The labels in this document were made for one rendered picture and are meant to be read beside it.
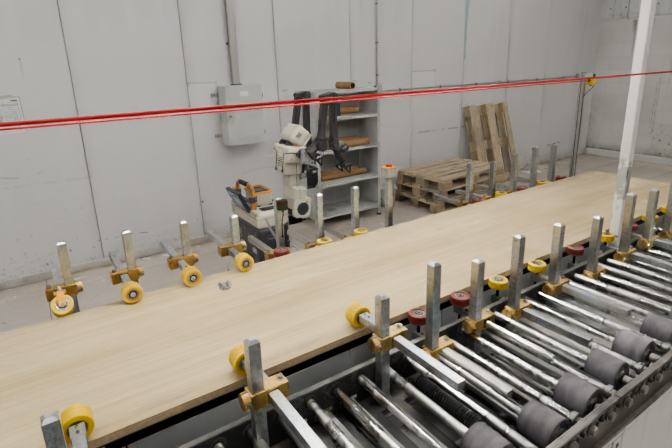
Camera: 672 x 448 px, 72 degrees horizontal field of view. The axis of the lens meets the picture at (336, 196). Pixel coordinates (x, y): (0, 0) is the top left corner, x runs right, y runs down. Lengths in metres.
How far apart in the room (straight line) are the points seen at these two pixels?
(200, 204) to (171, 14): 1.90
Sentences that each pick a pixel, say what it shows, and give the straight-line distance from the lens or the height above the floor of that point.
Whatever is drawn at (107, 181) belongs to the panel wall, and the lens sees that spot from 4.90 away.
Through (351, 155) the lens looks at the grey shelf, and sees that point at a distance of 5.93.
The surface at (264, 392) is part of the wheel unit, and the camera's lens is 1.40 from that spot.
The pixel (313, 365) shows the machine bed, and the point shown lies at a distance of 1.76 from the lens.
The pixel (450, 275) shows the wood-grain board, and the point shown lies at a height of 0.90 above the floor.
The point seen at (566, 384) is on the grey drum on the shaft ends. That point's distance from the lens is 1.72.
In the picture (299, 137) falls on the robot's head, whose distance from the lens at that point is 3.60.
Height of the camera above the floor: 1.83
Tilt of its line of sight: 16 degrees down
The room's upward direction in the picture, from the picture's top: 2 degrees counter-clockwise
